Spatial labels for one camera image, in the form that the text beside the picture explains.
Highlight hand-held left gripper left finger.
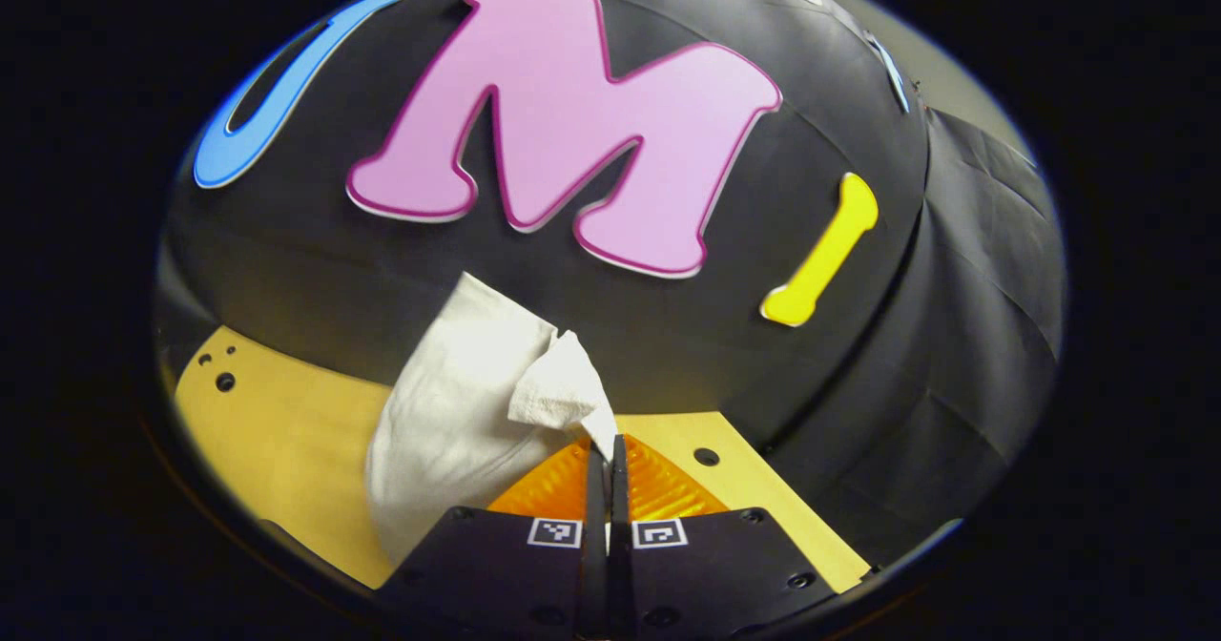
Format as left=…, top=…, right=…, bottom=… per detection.
left=377, top=436, right=610, bottom=641

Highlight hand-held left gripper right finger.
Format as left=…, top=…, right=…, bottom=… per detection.
left=608, top=433, right=842, bottom=640

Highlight white jeans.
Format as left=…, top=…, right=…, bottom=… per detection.
left=365, top=272, right=619, bottom=566

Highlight black backdrop cloth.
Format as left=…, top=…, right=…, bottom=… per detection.
left=153, top=0, right=1067, bottom=566

